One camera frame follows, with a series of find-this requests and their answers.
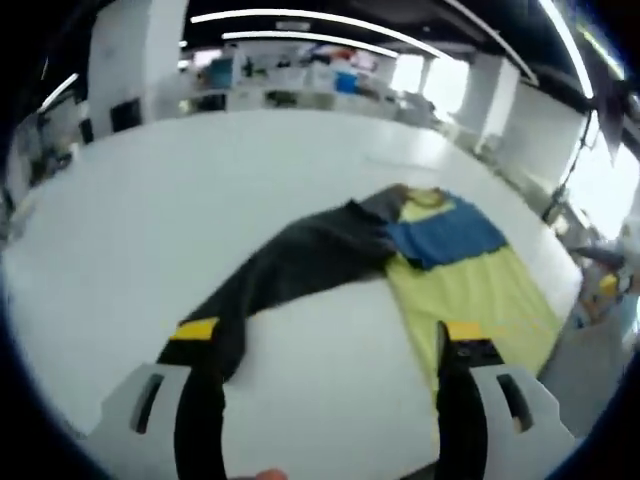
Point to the person's left hand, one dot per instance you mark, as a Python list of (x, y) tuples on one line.
[(272, 475)]

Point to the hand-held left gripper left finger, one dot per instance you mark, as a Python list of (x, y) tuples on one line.
[(200, 400)]

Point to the blue crate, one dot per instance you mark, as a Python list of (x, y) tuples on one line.
[(346, 81)]

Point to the black metal stand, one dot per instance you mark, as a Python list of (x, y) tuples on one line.
[(580, 160)]

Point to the long white counter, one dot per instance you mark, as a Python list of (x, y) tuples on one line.
[(285, 97)]

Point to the yellow blue grey garment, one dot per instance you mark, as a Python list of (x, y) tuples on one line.
[(400, 260)]

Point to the black bin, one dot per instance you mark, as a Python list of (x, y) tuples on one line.
[(126, 115)]

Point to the tall white cabinet block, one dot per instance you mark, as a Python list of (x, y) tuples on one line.
[(135, 60)]

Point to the ceiling light strip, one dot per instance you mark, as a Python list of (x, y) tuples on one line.
[(567, 45), (310, 22), (310, 39)]

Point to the white pillar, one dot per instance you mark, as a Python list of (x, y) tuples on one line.
[(492, 105)]

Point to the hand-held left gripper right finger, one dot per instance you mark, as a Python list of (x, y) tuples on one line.
[(460, 400)]

